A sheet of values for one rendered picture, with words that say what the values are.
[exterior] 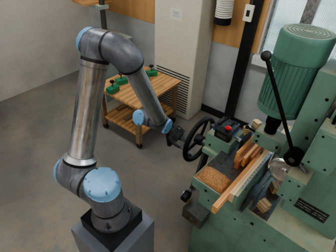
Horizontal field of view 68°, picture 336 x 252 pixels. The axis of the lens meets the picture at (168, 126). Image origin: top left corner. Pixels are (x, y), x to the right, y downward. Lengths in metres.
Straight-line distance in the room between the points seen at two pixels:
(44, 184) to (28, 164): 0.32
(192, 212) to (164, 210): 0.75
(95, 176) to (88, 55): 0.50
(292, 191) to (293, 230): 0.23
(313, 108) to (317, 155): 0.17
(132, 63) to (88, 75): 0.19
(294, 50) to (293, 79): 0.10
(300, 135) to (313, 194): 0.24
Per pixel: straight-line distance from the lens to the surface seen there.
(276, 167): 1.09
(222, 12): 2.42
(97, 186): 1.10
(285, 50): 0.94
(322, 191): 1.12
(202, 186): 1.13
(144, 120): 1.44
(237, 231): 1.36
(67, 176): 1.21
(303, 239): 1.23
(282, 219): 1.24
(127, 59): 0.98
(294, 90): 0.98
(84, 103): 1.09
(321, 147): 0.91
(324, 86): 0.96
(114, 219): 1.23
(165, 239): 1.97
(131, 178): 2.27
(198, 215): 1.35
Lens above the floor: 1.76
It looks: 39 degrees down
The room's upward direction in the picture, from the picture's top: 3 degrees clockwise
